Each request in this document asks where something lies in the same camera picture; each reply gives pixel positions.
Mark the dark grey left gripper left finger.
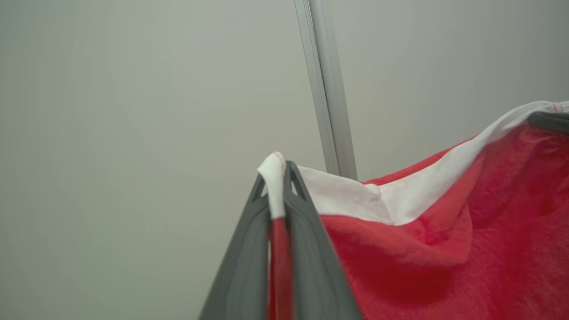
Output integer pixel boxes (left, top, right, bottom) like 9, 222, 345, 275
198, 174, 272, 320

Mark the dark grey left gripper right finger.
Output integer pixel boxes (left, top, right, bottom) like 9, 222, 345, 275
284, 161, 365, 320

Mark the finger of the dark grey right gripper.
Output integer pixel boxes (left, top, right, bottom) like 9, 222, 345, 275
528, 111, 569, 134

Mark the red white basketball jersey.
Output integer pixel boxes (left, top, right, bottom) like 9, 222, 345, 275
257, 100, 569, 320

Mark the grey aluminium partition post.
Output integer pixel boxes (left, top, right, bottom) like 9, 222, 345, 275
293, 0, 359, 181

